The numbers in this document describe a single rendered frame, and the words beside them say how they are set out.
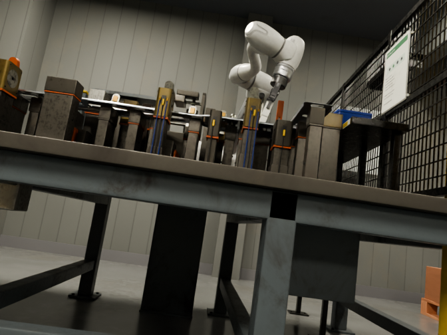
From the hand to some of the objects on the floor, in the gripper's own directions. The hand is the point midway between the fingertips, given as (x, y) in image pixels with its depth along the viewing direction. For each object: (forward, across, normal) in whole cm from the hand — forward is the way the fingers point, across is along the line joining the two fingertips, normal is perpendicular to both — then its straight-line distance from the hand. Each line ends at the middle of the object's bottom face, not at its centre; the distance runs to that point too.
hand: (263, 118), depth 166 cm
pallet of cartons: (+41, -151, +251) cm, 296 cm away
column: (+112, -78, -8) cm, 136 cm away
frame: (+113, -11, -14) cm, 114 cm away
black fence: (+87, -30, +80) cm, 122 cm away
